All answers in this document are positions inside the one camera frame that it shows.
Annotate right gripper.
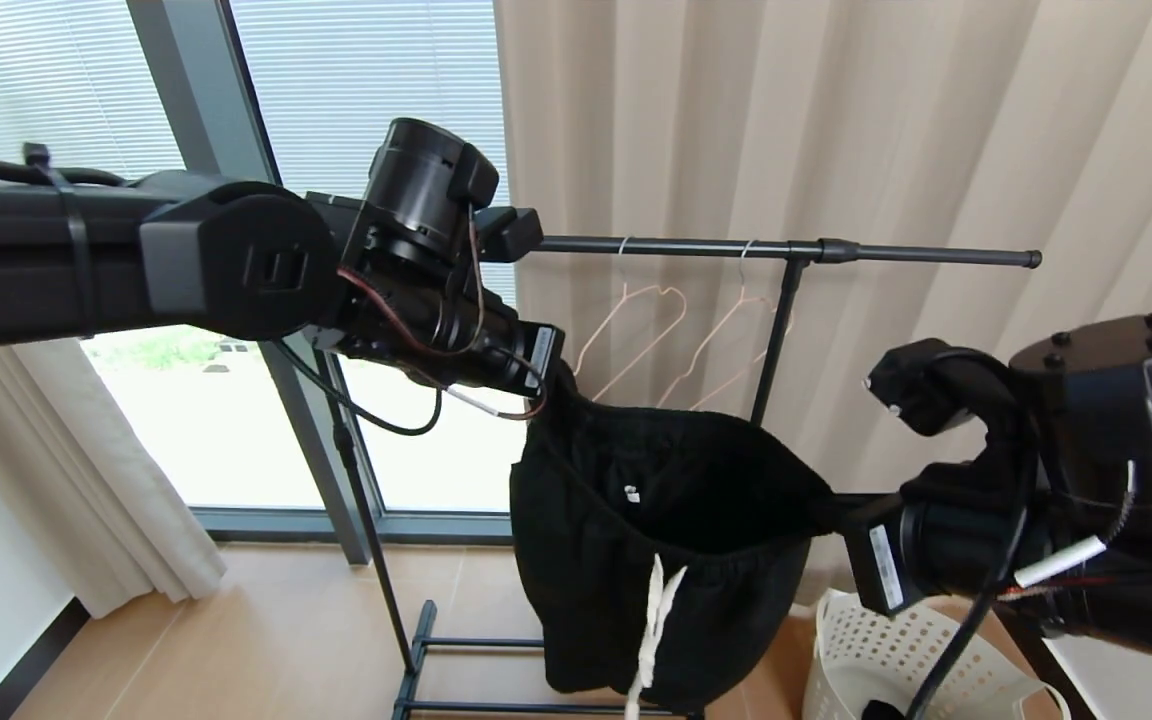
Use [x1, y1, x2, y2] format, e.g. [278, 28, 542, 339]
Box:
[843, 461, 1048, 617]

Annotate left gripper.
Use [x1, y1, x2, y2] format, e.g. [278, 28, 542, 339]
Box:
[330, 263, 567, 399]

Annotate pink clothes hanger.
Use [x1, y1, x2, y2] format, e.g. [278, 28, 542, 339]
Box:
[655, 240, 788, 412]
[572, 238, 690, 404]

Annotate black shorts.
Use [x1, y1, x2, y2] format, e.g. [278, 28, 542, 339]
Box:
[508, 360, 843, 720]

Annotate white laundry basket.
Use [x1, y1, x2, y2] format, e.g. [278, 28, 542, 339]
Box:
[801, 588, 1073, 720]

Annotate black clothes rack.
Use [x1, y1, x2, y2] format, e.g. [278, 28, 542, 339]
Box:
[316, 235, 1043, 720]

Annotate window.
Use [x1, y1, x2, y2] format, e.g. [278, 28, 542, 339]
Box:
[0, 0, 529, 547]

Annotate beige curtain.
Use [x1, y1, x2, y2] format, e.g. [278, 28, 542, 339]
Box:
[494, 0, 1152, 611]
[0, 105, 228, 621]

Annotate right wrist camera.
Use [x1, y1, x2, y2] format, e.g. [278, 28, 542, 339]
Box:
[865, 337, 1039, 482]

